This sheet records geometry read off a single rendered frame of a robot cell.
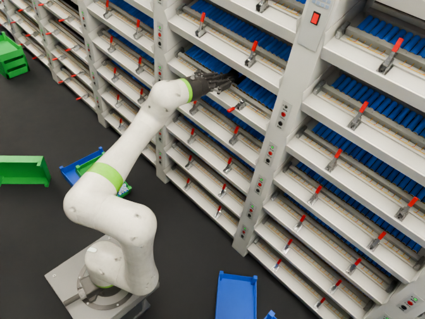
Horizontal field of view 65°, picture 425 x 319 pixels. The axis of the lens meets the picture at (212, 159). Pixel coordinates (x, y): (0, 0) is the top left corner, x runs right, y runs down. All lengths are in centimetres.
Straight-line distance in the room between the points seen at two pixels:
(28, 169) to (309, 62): 182
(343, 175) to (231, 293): 95
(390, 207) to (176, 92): 80
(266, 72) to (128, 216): 70
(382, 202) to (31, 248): 174
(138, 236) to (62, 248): 114
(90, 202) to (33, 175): 142
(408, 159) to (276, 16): 59
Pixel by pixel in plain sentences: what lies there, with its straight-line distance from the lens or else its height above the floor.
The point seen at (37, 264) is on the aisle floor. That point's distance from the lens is 206.
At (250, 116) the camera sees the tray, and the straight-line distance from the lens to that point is 137.
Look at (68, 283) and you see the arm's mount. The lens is 162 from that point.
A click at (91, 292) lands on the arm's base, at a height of 36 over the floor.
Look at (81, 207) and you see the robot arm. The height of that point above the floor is 94.
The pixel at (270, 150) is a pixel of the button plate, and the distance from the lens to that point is 136.
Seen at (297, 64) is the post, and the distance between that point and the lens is 114.
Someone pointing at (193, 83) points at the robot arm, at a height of 106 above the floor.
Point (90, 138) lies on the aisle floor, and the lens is 259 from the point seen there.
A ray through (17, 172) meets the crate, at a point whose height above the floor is 5.
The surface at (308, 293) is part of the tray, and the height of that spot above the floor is 12.
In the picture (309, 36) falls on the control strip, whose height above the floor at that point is 132.
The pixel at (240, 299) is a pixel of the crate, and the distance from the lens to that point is 190.
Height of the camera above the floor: 175
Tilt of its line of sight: 46 degrees down
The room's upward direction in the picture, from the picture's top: 9 degrees clockwise
